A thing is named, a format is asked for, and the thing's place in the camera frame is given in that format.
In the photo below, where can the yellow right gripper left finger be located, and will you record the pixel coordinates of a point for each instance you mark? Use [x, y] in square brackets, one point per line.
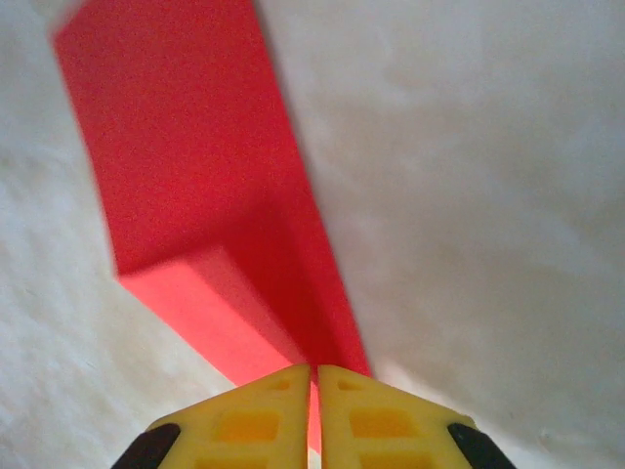
[244, 430]

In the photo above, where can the red paper sheet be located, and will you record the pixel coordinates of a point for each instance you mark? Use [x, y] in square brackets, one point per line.
[185, 146]

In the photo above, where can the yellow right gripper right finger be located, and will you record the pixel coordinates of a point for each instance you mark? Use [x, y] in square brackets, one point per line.
[386, 430]

